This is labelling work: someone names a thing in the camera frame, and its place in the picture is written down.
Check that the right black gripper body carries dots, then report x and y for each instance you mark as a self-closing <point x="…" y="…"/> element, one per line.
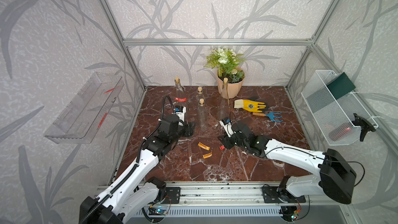
<point x="229" y="142"/>

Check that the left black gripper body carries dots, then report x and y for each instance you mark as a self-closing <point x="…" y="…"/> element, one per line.
<point x="186" y="131"/>

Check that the glass bottle with red label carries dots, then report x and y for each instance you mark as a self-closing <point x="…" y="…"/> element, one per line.
<point x="180" y="95"/>

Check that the tall slim glass bottle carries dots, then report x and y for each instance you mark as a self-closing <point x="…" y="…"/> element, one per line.
<point x="223" y="102"/>

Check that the peeled gold label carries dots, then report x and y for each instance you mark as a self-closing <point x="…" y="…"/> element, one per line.
<point x="208" y="155"/>

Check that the short glass bottle gold label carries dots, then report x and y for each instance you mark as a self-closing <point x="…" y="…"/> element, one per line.
<point x="200" y="95"/>

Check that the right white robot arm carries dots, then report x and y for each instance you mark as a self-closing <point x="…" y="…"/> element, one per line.
<point x="329" y="173"/>

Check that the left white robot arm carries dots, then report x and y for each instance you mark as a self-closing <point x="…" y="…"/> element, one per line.
<point x="150" y="153"/>

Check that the black spray bottle trigger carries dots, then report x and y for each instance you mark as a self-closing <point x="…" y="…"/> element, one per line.
<point x="364" y="124"/>

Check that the yellow gardening glove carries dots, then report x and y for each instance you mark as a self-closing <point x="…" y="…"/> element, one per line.
<point x="249" y="105"/>

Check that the blue hand rake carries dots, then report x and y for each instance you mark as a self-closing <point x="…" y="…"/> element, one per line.
<point x="275" y="117"/>

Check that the pink flower pot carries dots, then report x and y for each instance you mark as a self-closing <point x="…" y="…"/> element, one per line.
<point x="233" y="88"/>

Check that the green artificial plant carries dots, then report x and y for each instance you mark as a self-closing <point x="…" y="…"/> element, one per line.
<point x="227" y="62"/>

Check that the dark green card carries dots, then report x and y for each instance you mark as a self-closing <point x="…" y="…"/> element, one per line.
<point x="340" y="86"/>

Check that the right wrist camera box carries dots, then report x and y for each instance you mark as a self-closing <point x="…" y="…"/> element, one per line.
<point x="226" y="124"/>

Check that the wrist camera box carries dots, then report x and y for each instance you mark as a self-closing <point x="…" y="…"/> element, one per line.
<point x="180" y="111"/>
<point x="226" y="124"/>

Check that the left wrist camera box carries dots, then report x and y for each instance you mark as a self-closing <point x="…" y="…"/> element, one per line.
<point x="180" y="111"/>

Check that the aluminium front rail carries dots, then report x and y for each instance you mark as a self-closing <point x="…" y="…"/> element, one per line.
<point x="204" y="194"/>

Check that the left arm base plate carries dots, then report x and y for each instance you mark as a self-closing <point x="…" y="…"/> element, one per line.
<point x="170" y="195"/>

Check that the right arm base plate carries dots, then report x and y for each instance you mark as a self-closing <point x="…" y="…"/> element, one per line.
<point x="272" y="194"/>

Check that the clear plastic wall shelf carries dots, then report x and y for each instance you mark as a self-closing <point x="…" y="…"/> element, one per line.
<point x="85" y="114"/>

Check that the white mesh wall basket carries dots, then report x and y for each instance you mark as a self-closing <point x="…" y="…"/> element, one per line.
<point x="334" y="117"/>

